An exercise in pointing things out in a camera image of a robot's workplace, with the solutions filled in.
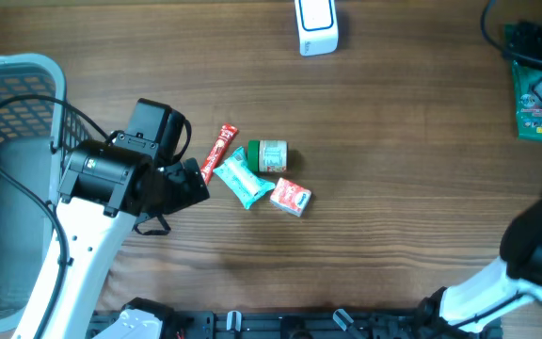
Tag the grey plastic shopping basket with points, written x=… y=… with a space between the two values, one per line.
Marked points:
x=35 y=136

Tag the white barcode scanner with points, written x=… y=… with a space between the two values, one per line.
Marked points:
x=317 y=27

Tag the red white small carton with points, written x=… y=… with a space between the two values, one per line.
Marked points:
x=290 y=197

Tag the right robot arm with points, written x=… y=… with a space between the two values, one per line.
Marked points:
x=473 y=308

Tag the small jar green lid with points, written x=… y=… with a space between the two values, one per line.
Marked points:
x=267 y=155

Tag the green 3M gloves packet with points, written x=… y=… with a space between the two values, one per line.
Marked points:
x=527 y=83

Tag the red small packet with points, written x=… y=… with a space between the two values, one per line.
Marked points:
x=226 y=135

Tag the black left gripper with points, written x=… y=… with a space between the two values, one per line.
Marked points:
x=189 y=186

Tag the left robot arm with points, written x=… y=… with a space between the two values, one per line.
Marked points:
x=107 y=189

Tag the pale green small packet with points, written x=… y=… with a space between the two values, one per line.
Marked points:
x=247 y=186

